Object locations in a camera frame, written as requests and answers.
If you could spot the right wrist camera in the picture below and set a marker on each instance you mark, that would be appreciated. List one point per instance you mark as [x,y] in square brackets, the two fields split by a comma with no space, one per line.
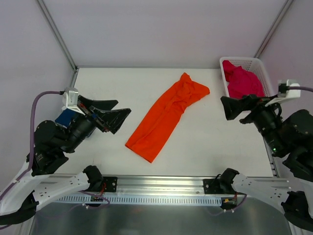
[287,91]

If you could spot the white plastic basket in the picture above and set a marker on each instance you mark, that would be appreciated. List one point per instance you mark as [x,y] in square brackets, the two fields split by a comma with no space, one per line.
[250,64]

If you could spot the aluminium front rail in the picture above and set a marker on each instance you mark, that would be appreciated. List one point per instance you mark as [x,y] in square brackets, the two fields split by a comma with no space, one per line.
[168,185]

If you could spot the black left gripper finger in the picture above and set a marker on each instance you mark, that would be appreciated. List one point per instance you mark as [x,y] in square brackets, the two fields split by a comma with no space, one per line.
[110,120]
[98,107]

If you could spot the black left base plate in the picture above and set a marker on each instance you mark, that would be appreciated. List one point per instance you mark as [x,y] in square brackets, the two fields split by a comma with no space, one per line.
[108,184]

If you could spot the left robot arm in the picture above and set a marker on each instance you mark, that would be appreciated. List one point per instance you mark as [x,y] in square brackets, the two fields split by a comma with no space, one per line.
[52,140]

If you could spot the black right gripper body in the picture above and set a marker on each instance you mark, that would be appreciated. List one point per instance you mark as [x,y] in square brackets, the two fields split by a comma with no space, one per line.
[252,106]

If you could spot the folded navy blue t shirt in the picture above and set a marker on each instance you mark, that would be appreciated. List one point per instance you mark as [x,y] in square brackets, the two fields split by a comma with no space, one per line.
[77,124]

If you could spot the magenta t shirt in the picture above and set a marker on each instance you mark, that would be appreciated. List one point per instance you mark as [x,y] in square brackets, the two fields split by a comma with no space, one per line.
[240,81]

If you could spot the orange t shirt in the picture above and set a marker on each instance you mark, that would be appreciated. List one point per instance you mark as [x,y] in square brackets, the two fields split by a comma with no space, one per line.
[155,129]

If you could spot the white slotted cable duct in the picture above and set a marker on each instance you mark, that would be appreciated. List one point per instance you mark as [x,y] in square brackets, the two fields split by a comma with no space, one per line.
[144,200]

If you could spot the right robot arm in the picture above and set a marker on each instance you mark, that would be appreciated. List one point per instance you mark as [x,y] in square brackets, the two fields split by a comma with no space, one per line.
[290,139]

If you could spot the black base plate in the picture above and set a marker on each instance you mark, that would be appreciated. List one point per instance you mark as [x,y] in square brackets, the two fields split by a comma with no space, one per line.
[211,186]
[108,184]

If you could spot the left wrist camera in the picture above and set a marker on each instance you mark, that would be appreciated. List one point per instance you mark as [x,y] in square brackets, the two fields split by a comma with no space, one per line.
[70,100]

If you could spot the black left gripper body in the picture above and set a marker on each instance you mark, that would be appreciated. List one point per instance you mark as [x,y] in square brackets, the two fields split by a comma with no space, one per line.
[92,117]

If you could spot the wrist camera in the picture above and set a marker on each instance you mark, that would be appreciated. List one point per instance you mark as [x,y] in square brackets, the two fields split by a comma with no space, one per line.
[70,100]
[287,91]

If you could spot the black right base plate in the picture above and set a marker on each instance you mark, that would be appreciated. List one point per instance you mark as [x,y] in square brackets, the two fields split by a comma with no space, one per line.
[211,186]

